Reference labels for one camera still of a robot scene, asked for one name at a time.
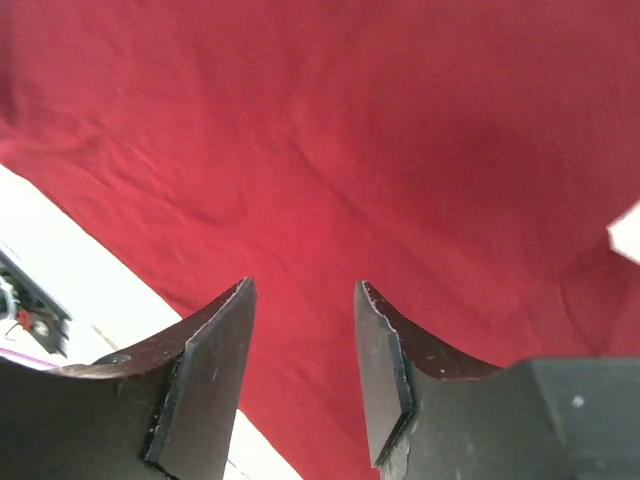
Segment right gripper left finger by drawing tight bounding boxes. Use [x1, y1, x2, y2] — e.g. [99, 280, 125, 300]
[1, 278, 256, 480]

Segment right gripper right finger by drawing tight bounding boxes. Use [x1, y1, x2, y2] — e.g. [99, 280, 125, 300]
[354, 282, 639, 479]

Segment dark red t-shirt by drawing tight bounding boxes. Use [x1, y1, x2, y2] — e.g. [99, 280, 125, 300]
[1, 1, 639, 479]

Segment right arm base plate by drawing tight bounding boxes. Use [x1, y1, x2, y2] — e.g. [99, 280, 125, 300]
[1, 243, 72, 358]

